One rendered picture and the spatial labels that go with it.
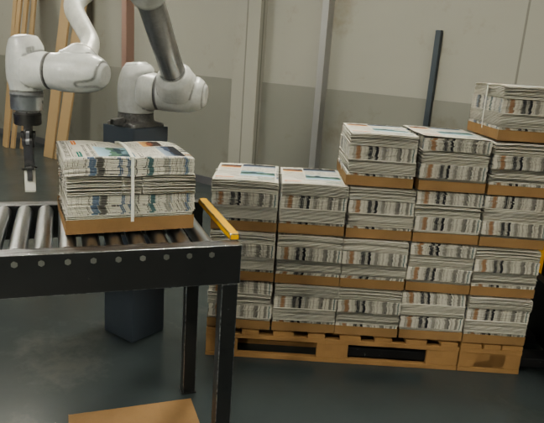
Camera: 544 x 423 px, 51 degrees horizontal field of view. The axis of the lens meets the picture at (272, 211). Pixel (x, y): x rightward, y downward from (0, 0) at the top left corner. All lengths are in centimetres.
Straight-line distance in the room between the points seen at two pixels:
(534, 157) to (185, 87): 148
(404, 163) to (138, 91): 116
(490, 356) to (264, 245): 116
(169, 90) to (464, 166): 127
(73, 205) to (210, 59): 438
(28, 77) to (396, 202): 153
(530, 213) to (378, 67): 254
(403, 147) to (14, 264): 156
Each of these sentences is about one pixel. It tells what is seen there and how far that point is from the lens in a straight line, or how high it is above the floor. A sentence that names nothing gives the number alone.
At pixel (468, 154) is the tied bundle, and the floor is 100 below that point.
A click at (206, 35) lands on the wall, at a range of 601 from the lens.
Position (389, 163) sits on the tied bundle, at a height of 94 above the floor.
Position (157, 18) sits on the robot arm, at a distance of 223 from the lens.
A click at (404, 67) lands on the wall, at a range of 482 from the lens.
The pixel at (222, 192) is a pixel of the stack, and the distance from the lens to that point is 244.
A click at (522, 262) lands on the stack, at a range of 275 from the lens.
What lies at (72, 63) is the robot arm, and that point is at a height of 128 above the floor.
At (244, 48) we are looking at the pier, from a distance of 556.
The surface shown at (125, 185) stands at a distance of 172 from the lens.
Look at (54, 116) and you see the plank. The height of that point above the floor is 49.
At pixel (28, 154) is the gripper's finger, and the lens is 180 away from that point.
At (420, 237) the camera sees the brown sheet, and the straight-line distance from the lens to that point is 257.
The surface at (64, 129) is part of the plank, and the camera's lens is 715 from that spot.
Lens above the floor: 134
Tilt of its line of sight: 15 degrees down
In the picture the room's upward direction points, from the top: 4 degrees clockwise
